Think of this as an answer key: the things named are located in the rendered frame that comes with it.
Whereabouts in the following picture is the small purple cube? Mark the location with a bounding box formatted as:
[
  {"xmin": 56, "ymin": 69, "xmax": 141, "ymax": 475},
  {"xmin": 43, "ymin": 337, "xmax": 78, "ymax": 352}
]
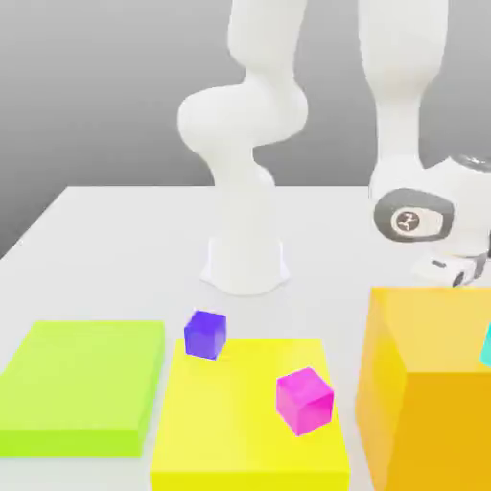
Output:
[{"xmin": 183, "ymin": 309, "xmax": 228, "ymax": 362}]

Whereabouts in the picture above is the small magenta cube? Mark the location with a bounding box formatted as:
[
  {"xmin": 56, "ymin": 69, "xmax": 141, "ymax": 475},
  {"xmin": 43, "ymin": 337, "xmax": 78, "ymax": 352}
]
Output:
[{"xmin": 274, "ymin": 366, "xmax": 336, "ymax": 438}]

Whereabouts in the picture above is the small cyan cube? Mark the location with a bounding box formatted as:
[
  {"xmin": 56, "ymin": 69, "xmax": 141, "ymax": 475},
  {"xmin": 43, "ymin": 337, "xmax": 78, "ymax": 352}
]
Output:
[{"xmin": 479, "ymin": 321, "xmax": 491, "ymax": 368}]

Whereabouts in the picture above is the large yellow box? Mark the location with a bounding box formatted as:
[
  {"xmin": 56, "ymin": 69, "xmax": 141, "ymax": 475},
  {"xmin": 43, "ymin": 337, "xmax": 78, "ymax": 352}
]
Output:
[{"xmin": 149, "ymin": 338, "xmax": 352, "ymax": 491}]

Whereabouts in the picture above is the large lime green box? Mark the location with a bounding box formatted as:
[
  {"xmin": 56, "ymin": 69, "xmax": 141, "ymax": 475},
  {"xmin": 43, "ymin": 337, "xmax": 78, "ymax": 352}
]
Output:
[{"xmin": 0, "ymin": 319, "xmax": 167, "ymax": 460}]

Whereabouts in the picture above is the large orange box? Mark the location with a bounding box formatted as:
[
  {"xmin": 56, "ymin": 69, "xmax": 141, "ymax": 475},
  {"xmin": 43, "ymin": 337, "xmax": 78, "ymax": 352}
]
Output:
[{"xmin": 354, "ymin": 286, "xmax": 491, "ymax": 491}]

